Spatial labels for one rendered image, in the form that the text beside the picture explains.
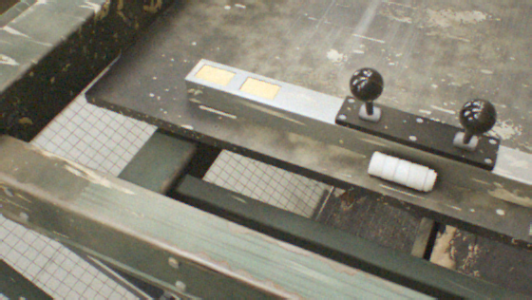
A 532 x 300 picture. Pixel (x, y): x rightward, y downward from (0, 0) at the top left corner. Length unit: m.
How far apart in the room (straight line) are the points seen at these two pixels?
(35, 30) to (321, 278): 0.51
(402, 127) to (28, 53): 0.49
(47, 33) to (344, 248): 0.49
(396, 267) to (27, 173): 0.45
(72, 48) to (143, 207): 0.29
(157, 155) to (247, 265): 0.28
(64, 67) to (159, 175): 0.20
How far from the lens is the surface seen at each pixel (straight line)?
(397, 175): 0.67
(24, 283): 1.25
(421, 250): 1.99
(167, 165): 0.75
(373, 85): 0.58
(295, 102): 0.71
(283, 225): 0.70
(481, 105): 0.57
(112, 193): 0.62
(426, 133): 0.68
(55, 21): 0.82
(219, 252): 0.56
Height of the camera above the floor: 1.66
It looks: 7 degrees down
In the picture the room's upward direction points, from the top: 53 degrees counter-clockwise
